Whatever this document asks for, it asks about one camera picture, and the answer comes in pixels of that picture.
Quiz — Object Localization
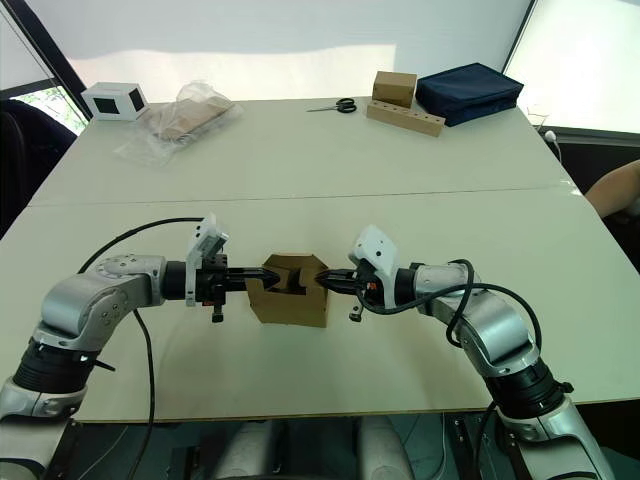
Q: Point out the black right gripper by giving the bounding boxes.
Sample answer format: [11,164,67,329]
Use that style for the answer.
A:
[314,260,382,322]

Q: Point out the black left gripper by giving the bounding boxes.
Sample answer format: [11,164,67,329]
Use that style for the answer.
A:
[196,253,282,324]

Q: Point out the small cardboard box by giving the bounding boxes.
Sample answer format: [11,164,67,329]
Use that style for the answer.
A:
[370,70,418,109]
[245,251,332,329]

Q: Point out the clear plastic bag with cardboard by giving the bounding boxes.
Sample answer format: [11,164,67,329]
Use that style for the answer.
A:
[113,79,244,169]

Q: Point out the small closed cardboard box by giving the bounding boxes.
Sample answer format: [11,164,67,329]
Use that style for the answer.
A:
[370,70,418,109]

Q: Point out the white box with black window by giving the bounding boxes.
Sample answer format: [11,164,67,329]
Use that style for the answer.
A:
[80,80,147,123]

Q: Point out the wooden block with holes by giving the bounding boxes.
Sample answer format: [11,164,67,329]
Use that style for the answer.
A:
[365,99,447,139]

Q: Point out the grey rounded shape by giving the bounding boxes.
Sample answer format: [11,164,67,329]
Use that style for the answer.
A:
[356,414,415,480]
[213,419,282,480]

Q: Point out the navy blue fabric case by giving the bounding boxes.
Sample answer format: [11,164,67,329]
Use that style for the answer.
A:
[415,61,526,128]

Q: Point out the dark chair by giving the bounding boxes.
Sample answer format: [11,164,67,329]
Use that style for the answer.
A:
[0,97,80,242]

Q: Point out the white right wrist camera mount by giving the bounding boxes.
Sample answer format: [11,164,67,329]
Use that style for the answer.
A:
[347,224,400,307]

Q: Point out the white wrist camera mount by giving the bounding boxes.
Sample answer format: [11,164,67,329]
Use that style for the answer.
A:
[347,224,400,307]
[184,212,232,308]

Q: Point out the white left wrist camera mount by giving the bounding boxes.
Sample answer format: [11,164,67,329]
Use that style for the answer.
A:
[184,212,232,308]

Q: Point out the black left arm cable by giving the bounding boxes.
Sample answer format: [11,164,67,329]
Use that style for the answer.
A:
[78,215,207,480]

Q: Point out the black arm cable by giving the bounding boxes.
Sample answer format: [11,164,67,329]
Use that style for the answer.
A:
[78,215,207,480]
[355,258,544,352]

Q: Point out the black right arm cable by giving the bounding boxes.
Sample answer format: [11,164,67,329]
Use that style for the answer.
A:
[355,258,544,352]

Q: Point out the black handled scissors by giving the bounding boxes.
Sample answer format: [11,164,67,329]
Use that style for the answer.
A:
[305,97,358,115]

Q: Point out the white plug with cable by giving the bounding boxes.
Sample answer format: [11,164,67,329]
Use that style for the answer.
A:
[541,128,565,164]

